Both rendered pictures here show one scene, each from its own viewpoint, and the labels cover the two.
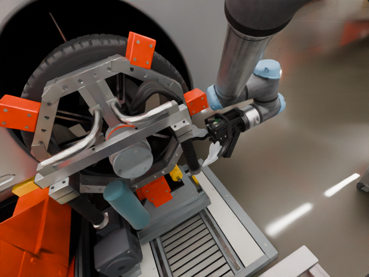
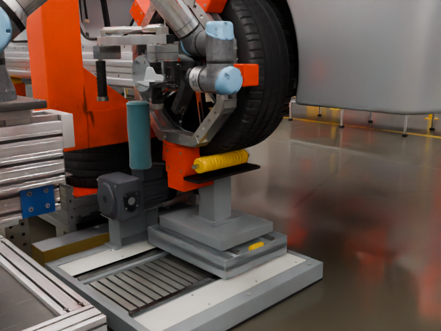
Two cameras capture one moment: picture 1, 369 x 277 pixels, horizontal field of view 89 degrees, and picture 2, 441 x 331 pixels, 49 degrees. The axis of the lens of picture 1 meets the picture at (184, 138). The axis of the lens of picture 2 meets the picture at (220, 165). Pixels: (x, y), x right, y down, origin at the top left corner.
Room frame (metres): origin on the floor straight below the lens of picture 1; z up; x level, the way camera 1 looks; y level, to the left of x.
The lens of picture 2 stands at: (-0.19, -1.46, 0.94)
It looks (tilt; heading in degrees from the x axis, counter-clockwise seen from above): 14 degrees down; 60
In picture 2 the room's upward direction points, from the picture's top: straight up
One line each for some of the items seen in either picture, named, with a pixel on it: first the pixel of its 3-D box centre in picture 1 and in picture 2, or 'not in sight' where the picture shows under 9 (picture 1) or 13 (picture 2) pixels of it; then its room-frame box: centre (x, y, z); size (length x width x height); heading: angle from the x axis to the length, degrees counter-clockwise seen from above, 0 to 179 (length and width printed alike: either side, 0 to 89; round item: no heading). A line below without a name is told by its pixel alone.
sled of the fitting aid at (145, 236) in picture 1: (167, 199); (215, 239); (0.78, 0.26, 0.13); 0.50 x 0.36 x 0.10; 103
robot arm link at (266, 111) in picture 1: (265, 107); (220, 79); (0.49, -0.29, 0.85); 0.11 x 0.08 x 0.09; 103
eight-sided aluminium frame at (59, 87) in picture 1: (124, 136); (180, 71); (0.62, 0.22, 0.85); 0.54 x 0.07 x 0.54; 103
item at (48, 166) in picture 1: (67, 126); (135, 22); (0.47, 0.29, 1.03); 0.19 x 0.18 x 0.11; 13
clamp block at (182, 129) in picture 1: (178, 126); (162, 52); (0.46, 0.01, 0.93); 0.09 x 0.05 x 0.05; 13
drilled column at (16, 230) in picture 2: not in sight; (12, 222); (0.03, 0.71, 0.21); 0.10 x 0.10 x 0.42; 13
